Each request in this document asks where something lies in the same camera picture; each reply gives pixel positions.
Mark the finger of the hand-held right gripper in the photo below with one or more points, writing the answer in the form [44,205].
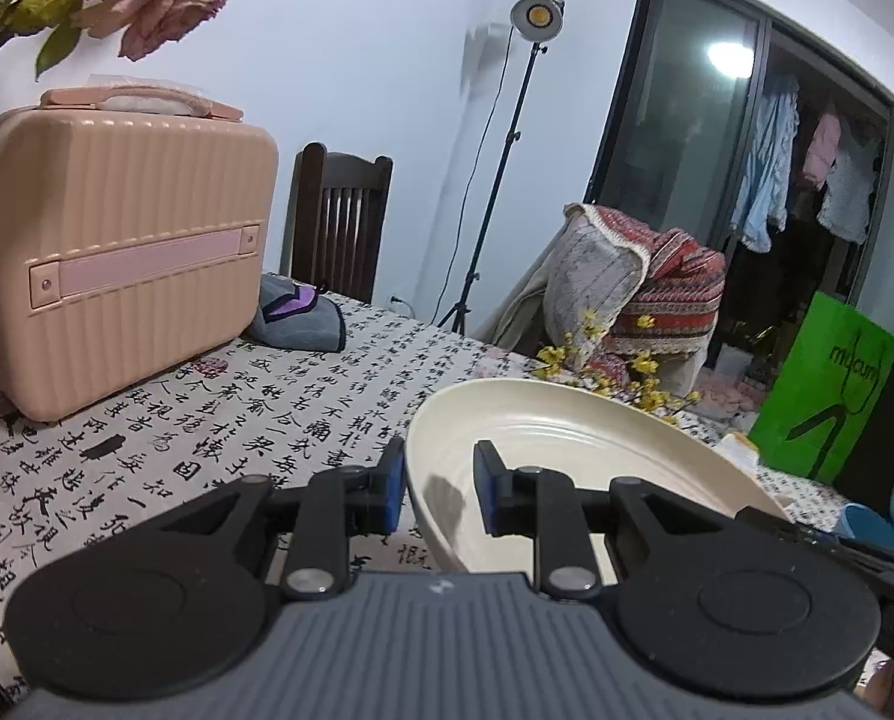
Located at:
[769,523]

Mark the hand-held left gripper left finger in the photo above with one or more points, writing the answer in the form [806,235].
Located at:
[394,487]

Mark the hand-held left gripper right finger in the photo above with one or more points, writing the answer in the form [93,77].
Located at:
[486,491]

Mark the cream plate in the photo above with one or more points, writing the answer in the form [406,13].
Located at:
[567,420]

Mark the green paper bag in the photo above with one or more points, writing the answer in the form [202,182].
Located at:
[814,390]

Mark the yellow flower branch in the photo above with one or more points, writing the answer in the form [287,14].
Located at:
[559,356]

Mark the grey purple cloth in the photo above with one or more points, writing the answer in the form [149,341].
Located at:
[304,330]

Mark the calligraphy print tablecloth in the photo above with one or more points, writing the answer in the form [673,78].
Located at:
[192,465]

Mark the red patterned quilted blanket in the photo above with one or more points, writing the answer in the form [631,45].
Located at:
[672,285]

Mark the dark wooden chair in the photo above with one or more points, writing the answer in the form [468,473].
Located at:
[308,225]

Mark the hanging white garment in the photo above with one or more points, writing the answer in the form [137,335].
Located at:
[848,195]

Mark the hanging blue shirt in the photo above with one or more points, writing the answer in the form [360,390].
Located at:
[766,165]

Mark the hanging pink garment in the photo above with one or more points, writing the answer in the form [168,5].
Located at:
[822,150]

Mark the pink ribbed suitcase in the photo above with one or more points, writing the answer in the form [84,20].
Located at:
[117,202]

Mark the dark sliding glass door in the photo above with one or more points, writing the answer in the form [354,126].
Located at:
[679,90]

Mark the studio light on tripod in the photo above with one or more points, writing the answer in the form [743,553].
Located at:
[537,15]

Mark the dried pink roses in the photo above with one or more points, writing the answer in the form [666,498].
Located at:
[169,0]

